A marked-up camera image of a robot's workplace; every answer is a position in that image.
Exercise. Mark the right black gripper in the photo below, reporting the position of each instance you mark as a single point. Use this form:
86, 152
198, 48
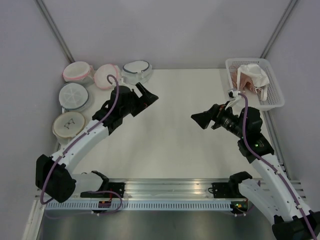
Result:
216, 113

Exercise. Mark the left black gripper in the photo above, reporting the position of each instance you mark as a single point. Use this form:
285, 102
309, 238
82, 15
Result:
144, 101

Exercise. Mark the blue-trimmed mesh laundry bag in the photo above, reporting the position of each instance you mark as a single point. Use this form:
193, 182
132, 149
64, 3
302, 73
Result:
139, 71

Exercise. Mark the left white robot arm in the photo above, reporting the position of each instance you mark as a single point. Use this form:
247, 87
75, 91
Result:
54, 173

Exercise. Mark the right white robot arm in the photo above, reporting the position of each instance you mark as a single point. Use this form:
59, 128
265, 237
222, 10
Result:
289, 215

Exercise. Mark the pink-trimmed laundry bag tilted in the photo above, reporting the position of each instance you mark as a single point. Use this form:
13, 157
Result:
100, 76

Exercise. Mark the pink bra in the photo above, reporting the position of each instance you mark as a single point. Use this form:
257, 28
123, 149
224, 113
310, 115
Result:
245, 81

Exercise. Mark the pink-trimmed laundry bag upright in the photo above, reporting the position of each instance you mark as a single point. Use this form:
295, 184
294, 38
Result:
79, 72

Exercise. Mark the blue-trimmed round laundry bag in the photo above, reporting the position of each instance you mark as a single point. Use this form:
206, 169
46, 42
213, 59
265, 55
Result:
74, 97

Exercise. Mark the beige-trimmed round laundry bag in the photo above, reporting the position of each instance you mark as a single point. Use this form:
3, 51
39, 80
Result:
67, 126

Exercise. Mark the white plastic basket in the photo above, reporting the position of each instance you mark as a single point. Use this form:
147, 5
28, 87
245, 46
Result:
275, 98

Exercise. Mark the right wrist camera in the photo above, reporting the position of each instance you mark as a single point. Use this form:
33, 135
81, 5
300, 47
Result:
234, 97

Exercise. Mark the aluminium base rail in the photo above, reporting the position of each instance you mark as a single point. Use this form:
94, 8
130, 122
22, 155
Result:
171, 189

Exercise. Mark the white slotted cable duct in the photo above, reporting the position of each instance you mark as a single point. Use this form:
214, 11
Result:
139, 205

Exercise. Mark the left aluminium frame post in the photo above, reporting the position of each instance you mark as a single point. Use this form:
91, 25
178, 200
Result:
55, 30

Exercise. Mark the aluminium frame post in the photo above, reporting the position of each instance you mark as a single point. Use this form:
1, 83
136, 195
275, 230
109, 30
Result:
280, 25
55, 30

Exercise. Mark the right aluminium frame post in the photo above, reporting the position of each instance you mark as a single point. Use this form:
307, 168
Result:
280, 25

